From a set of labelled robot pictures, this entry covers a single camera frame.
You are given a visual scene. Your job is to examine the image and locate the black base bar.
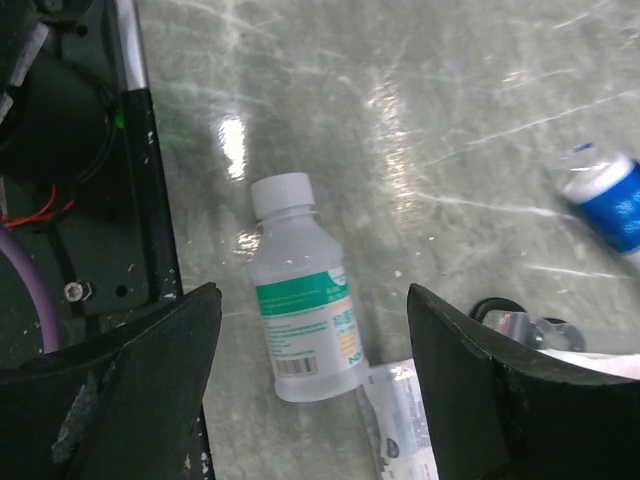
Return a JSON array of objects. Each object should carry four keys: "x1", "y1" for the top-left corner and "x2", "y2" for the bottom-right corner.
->
[{"x1": 1, "y1": 1, "x2": 182, "y2": 366}]

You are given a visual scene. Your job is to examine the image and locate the white blue wipe sachet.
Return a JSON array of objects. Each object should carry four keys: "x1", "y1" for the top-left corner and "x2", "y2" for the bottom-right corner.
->
[{"x1": 358, "y1": 359, "x2": 439, "y2": 480}]

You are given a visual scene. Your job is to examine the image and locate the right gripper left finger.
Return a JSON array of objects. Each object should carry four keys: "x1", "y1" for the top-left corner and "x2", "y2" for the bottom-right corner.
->
[{"x1": 1, "y1": 283, "x2": 222, "y2": 479}]

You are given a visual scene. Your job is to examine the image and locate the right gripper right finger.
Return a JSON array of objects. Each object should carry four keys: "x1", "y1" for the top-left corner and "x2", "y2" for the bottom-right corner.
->
[{"x1": 407, "y1": 284, "x2": 639, "y2": 479}]

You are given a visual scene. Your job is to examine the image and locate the clear bag with pads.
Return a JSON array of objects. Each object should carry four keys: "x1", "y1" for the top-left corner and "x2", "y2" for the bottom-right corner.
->
[{"x1": 538, "y1": 349, "x2": 640, "y2": 380}]

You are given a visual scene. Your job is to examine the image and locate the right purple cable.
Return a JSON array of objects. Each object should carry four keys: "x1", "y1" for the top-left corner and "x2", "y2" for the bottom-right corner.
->
[{"x1": 0, "y1": 224, "x2": 63, "y2": 355}]

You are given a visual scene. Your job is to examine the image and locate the black handled scissors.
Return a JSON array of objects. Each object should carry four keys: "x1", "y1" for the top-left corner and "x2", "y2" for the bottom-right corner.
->
[{"x1": 468, "y1": 297, "x2": 586, "y2": 352}]

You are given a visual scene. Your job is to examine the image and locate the clear green-label bottle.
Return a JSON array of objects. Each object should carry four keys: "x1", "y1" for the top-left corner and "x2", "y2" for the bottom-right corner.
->
[{"x1": 249, "y1": 172, "x2": 369, "y2": 403}]

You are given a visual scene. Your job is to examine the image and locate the blue white small bottle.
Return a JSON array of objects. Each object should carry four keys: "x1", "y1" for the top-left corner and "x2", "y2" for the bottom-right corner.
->
[{"x1": 552, "y1": 142, "x2": 639, "y2": 269}]

